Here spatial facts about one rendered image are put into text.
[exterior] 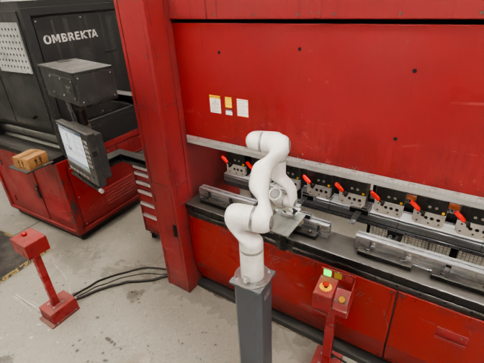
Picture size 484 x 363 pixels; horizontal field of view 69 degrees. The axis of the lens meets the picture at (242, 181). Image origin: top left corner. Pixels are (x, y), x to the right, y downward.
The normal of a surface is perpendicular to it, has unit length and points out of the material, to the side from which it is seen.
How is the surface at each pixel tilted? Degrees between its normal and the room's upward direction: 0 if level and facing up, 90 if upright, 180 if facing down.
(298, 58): 90
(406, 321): 90
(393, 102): 90
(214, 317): 0
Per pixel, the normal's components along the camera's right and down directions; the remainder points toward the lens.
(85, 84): 0.73, 0.30
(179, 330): -0.04, -0.87
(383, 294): -0.54, 0.43
